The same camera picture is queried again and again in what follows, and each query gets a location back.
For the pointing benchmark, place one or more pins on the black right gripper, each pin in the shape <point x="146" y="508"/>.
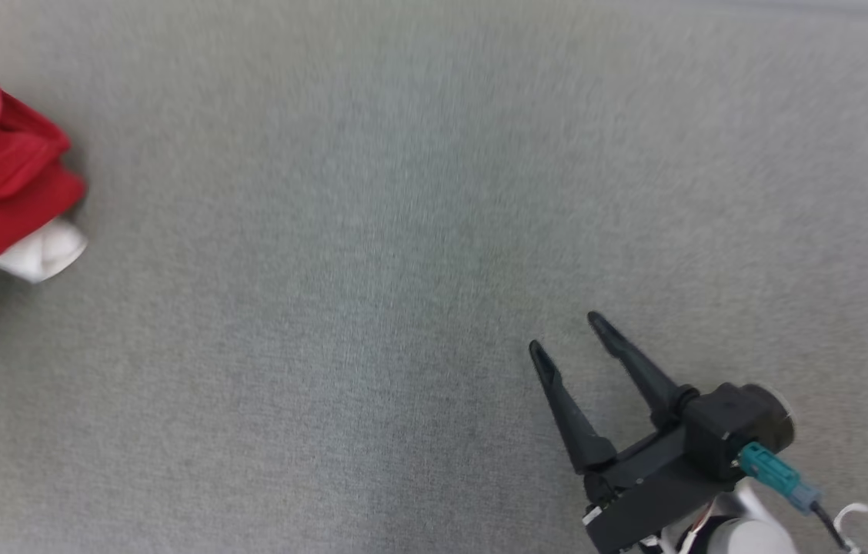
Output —
<point x="657" y="485"/>

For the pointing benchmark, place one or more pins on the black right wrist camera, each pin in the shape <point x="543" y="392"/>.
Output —
<point x="734" y="423"/>

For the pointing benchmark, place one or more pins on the teal right camera connector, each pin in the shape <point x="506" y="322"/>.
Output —
<point x="772" y="475"/>

